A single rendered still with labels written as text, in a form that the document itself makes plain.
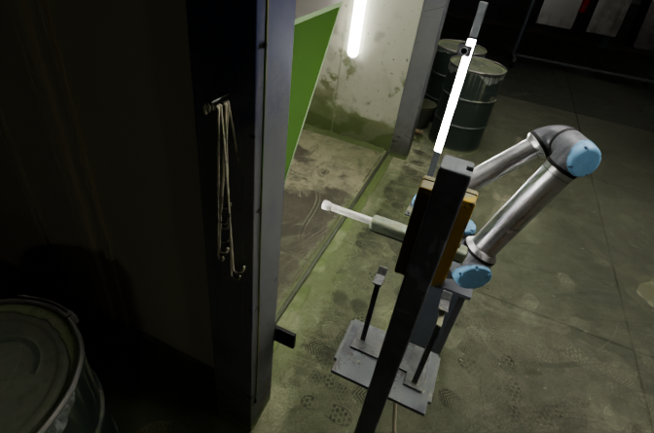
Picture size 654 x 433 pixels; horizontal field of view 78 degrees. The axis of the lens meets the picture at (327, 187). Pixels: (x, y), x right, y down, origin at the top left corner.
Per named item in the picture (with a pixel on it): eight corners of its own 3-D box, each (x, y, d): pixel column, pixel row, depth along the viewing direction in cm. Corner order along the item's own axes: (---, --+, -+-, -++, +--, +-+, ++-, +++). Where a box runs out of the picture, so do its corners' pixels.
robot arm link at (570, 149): (463, 267, 186) (591, 136, 150) (476, 297, 172) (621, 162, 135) (436, 257, 182) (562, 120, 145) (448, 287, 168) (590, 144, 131)
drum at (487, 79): (426, 126, 484) (447, 52, 433) (475, 134, 480) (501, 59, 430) (428, 149, 436) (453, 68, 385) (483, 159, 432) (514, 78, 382)
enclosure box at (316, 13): (185, 203, 231) (212, -16, 158) (240, 158, 278) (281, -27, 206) (237, 233, 226) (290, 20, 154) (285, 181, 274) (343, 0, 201)
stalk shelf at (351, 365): (330, 372, 131) (331, 370, 130) (354, 320, 149) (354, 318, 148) (423, 416, 123) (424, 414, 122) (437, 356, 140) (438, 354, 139)
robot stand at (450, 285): (443, 333, 242) (478, 256, 206) (433, 376, 219) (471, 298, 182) (394, 312, 251) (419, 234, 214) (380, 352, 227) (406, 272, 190)
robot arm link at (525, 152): (559, 108, 155) (405, 195, 175) (577, 123, 145) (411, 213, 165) (567, 130, 161) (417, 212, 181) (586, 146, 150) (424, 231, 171)
